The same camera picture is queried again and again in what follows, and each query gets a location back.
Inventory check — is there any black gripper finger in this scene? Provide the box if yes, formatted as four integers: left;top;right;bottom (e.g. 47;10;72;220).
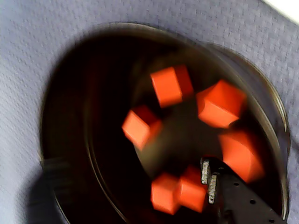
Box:
200;156;288;224
25;160;72;224

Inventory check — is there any red cube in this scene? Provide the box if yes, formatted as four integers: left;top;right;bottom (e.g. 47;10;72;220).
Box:
178;164;208;213
218;129;266;184
195;79;247;129
121;104;163;151
150;172;182;215
149;64;194;109

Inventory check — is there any black metal bucket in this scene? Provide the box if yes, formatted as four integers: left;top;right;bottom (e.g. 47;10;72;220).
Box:
38;22;292;224

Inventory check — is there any blue woven table cloth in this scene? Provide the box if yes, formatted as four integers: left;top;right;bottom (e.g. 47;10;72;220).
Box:
0;0;299;224

